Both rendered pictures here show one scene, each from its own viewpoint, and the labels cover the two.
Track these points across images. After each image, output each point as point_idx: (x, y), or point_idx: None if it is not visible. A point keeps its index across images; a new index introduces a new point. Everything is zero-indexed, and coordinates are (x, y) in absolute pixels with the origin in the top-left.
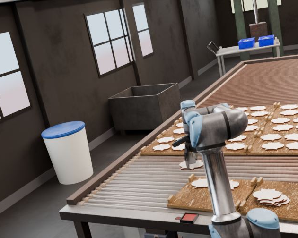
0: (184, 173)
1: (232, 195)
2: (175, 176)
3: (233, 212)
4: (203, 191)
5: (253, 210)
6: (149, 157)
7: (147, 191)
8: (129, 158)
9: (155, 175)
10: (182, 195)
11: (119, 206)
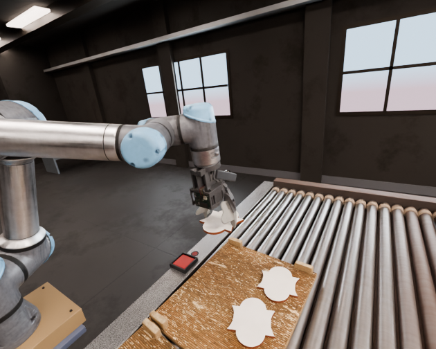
0: (347, 266)
1: (1, 219)
2: (332, 255)
3: (3, 235)
4: (246, 281)
5: None
6: (426, 224)
7: (286, 228)
8: (414, 205)
9: (340, 232)
10: (246, 255)
11: (253, 210)
